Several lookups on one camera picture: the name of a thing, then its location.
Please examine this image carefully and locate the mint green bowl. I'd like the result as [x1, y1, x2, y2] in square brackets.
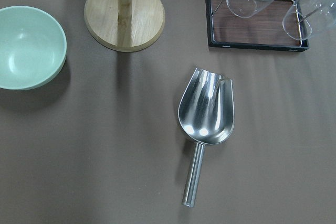
[1, 6, 67, 90]

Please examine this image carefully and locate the steel ice scoop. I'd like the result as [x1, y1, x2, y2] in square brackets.
[178, 68, 235, 207]

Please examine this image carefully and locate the wooden cup tree stand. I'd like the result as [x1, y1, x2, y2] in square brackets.
[84, 0, 165, 52]

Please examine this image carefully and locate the black wooden glass tray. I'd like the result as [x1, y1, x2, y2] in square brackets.
[205, 0, 309, 52]

